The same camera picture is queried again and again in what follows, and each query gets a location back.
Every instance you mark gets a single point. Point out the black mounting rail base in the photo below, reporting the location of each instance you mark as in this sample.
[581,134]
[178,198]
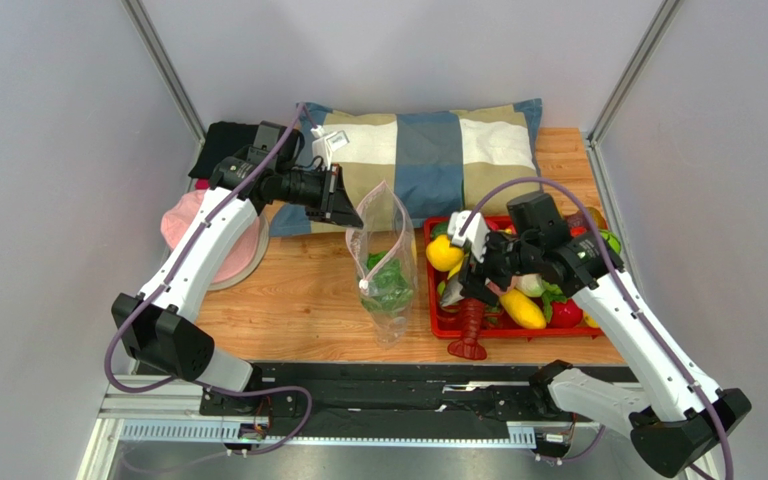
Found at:
[390,400]

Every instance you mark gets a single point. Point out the blue beige checked pillow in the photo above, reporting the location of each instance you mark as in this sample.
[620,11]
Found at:
[435,162]

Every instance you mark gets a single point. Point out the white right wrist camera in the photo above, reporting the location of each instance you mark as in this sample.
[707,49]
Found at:
[468,231]

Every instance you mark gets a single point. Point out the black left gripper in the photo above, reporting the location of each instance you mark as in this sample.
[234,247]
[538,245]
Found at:
[334,204]

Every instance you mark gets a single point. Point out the red plastic tray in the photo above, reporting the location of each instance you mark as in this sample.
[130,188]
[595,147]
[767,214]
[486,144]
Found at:
[444,323]

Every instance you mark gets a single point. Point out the green toy lettuce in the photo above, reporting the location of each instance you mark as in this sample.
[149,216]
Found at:
[389,291]

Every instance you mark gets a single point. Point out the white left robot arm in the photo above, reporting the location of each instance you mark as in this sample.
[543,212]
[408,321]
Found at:
[157,326]

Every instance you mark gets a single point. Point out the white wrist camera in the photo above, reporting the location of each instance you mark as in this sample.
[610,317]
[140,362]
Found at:
[325,144]
[468,231]

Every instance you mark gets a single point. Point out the red toy lobster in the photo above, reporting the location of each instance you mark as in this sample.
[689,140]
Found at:
[467,345]

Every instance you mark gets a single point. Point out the black folded cloth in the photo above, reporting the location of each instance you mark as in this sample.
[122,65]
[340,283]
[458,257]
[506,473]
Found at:
[223,139]

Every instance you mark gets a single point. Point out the grey toy fish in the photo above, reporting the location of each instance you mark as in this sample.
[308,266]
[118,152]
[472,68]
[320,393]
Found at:
[451,294]

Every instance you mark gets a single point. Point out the yellow toy corn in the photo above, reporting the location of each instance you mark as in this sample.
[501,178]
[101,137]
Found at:
[522,310]

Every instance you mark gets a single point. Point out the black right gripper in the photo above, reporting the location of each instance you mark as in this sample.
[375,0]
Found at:
[485,272]

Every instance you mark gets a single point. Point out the clear zip top bag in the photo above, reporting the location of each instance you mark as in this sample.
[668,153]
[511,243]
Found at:
[384,254]

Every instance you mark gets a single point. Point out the yellow toy lemon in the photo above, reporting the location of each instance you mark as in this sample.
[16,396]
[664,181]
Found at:
[442,255]

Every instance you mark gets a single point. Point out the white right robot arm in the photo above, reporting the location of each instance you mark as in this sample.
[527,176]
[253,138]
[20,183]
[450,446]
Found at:
[680,412]

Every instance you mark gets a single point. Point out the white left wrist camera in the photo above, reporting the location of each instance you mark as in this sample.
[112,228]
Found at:
[325,144]

